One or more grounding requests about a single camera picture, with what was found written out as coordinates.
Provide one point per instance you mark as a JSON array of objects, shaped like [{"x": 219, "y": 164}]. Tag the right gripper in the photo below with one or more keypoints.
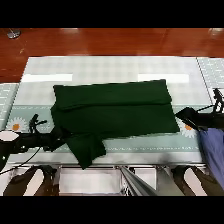
[{"x": 191, "y": 119}]

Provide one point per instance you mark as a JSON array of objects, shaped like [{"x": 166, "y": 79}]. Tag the dark green T-shirt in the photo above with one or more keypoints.
[{"x": 113, "y": 111}]

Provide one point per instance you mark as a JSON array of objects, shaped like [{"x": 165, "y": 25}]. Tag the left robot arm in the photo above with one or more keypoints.
[{"x": 20, "y": 141}]

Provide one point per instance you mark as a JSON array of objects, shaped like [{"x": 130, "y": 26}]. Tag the blue garment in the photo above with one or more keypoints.
[{"x": 213, "y": 150}]

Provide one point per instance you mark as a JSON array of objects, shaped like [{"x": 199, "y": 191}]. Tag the silver frame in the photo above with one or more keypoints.
[{"x": 140, "y": 186}]

